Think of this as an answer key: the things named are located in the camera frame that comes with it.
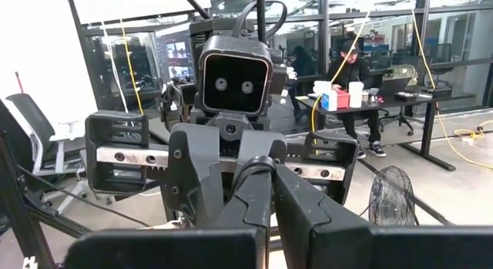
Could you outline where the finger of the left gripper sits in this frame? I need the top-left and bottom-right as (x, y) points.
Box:
(166, 123), (225, 228)
(236, 129), (288, 166)

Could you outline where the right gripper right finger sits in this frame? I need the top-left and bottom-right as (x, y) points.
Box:
(273, 163), (493, 269)

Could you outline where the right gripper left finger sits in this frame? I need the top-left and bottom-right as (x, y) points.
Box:
(63, 168), (277, 269)

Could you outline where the blue and white box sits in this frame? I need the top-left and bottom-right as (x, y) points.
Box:
(320, 90), (339, 113)

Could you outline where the white tissue pack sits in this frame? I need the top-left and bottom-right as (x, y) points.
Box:
(312, 79), (333, 96)

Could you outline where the person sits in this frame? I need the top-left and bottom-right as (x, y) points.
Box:
(326, 38), (387, 160)
(290, 45), (319, 79)

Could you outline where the black floor fan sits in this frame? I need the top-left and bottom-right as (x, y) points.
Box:
(367, 164), (421, 227)

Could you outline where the red box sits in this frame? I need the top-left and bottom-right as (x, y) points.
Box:
(334, 89), (351, 110)

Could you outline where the grey and white office chair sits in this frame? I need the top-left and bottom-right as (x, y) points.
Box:
(5, 92), (92, 208)

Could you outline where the white cylindrical container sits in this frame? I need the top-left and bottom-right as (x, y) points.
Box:
(348, 81), (365, 109)

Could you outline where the black swivel chair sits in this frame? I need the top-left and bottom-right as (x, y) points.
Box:
(377, 105), (416, 137)

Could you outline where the open laptop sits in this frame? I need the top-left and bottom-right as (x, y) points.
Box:
(375, 76), (412, 99)

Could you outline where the black office desk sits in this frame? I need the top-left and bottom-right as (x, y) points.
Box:
(295, 89), (478, 173)

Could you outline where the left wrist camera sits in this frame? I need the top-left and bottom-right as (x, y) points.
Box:
(197, 35), (274, 116)

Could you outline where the yellow hanging cable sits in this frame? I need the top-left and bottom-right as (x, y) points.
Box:
(111, 0), (144, 116)

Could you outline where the wall display screen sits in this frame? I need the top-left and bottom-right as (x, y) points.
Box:
(156, 29), (196, 82)

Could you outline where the black aluminium table frame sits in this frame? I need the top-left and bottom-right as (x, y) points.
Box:
(0, 129), (93, 269)

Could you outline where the yellow extension cable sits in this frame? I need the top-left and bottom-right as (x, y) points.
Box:
(407, 0), (493, 170)

